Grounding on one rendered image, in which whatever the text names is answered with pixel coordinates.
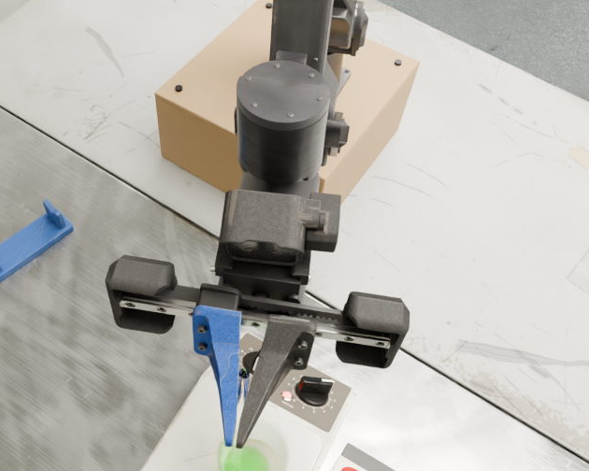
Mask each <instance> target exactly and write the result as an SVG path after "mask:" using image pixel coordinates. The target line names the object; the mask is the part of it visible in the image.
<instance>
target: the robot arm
mask: <svg viewBox="0 0 589 471"><path fill-rule="evenodd" d="M363 7H364V1H357V0H273V6H272V21H271V37H270V52H269V61H268V62H265V63H261V64H258V65H256V66H254V67H252V68H251V69H249V70H248V71H246V72H245V73H244V75H243V76H240V77H239V78H238V81H237V106H236V107H235V112H234V123H235V135H236V136H237V156H238V161H239V165H240V167H241V169H242V170H243V173H242V178H241V181H240V186H239V190H231V191H228V192H226V194H225V199H224V206H223V218H222V225H221V231H220V239H219V246H218V250H217V255H216V260H215V264H213V263H211V265H210V272H215V276H218V277H220V278H219V283H218V285H213V284H207V283H202V284H201V286H200V289H199V288H194V287H188V286H181V285H178V281H177V277H176V276H175V266H174V264H172V263H170V262H166V261H160V260H154V259H148V258H142V257H136V256H131V255H123V256H122V257H121V258H119V259H118V260H116V261H115V262H114V263H112V264H111V265H110V266H109V269H108V273H107V276H106V279H105V283H106V287H107V291H108V298H109V302H110V305H111V309H112V313H113V317H114V321H115V323H116V324H117V325H118V326H119V327H120V328H123V329H130V330H136V331H141V332H148V333H154V334H159V335H162V334H165V333H166V332H168V331H169V330H170V329H171V328H172V327H173V324H174V320H175V317H176V315H178V316H183V317H190V318H192V321H193V338H194V351H195V352H196V353H197V354H200V355H205V356H208V357H209V361H210V364H211V367H212V371H213V374H214V377H215V380H216V384H217V387H218V392H219V397H220V406H221V413H222V421H223V435H224V443H225V446H226V447H230V448H231V447H232V446H233V441H234V435H235V430H236V425H237V385H238V369H239V346H240V326H241V325H243V326H250V327H255V328H261V329H266V333H265V337H264V340H263V344H262V347H261V351H260V354H259V357H258V361H257V364H256V366H255V369H254V373H253V376H252V379H251V385H250V388H249V390H248V395H247V397H246V400H245V403H244V406H243V409H242V412H241V416H240V420H239V426H238V431H237V442H236V448H237V449H242V448H243V447H244V445H245V443H246V441H247V439H248V437H249V436H250V434H251V431H252V429H253V427H254V426H255V424H256V423H257V421H258V419H259V417H260V415H261V414H262V412H263V410H264V408H265V406H266V404H267V402H268V400H269V397H270V396H271V395H272V394H273V392H274V391H276V390H277V388H278V387H279V386H280V384H281V383H282V381H283V380H284V379H285V377H286V376H287V375H288V373H289V372H290V371H291V370H305V369H306V368H307V367H308V363H309V357H310V354H311V350H312V347H313V343H314V339H315V337H320V338H327V339H333V340H336V349H335V352H336V355H337V357H338V358H339V359H340V361H342V362H343V363H345V364H356V365H362V366H368V367H375V368H380V369H385V368H388V367H389V366H390V365H391V364H392V362H393V360H394V358H395V356H396V354H397V352H398V350H399V348H400V347H401V345H402V343H403V341H404V339H405V337H406V335H407V333H408V331H409V317H410V312H409V309H408V308H407V306H406V305H405V303H404V302H403V300H402V299H401V298H398V297H392V296H386V295H379V294H374V293H362V292H350V293H349V296H348V299H347V302H346V303H345V305H344V308H343V310H337V309H332V308H325V307H315V306H309V305H304V297H305V290H306V285H309V282H311V273H310V272H309V269H310V258H311V251H312V250H314V251H323V252H332V253H333V252H334V251H335V250H336V246H337V243H338V230H339V220H340V204H341V195H339V194H331V193H319V185H320V176H319V173H318V171H319V170H320V167H321V166H325V165H326V162H327V156H334V157H337V155H338V153H340V148H342V147H343V146H344V145H346V144H347V142H348V135H349V130H350V126H349V125H348V124H347V123H346V122H345V119H344V118H343V112H337V111H335V108H336V101H337V97H338V95H339V93H340V92H341V90H342V88H343V87H344V85H345V84H346V82H347V80H348V79H349V77H350V76H351V70H349V69H347V68H344V67H342V61H343V54H348V55H351V56H354V57H355V56H356V51H357V50H359V48H361V47H363V46H364V45H365V39H366V29H367V25H368V19H369V17H368V16H367V14H366V13H365V9H364V8H363Z"/></svg>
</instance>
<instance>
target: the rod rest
mask: <svg viewBox="0 0 589 471"><path fill-rule="evenodd" d="M43 205H44V207H45V209H46V212H47V213H45V214H44V215H42V216H41V217H39V218H38V219H36V220H35V221H33V222H32V223H30V224H29V225H27V226H26V227H24V228H23V229H21V230H20V231H19V232H18V233H16V234H15V235H13V236H11V237H10V238H8V239H7V240H5V241H4V242H2V243H1V244H0V282H1V281H3V280H4V279H6V278H7V277H9V276H10V275H12V274H13V273H15V272H16V271H17V270H19V269H20V268H22V267H23V266H24V265H26V264H28V263H29V262H31V261H32V260H33V259H35V257H37V256H38V255H39V254H41V253H42V252H44V251H45V250H47V249H48V248H50V247H51V246H53V245H54V244H55V243H57V242H58V241H60V240H61V239H63V238H64V237H65V236H67V235H69V234H70V233H72V232H73V231H74V226H73V224H72V222H71V221H69V220H68V219H67V218H66V217H65V216H64V215H63V214H62V212H61V211H60V210H58V209H57V208H54V207H53V205H52V204H51V202H50V201H49V200H48V199H46V200H45V201H43Z"/></svg>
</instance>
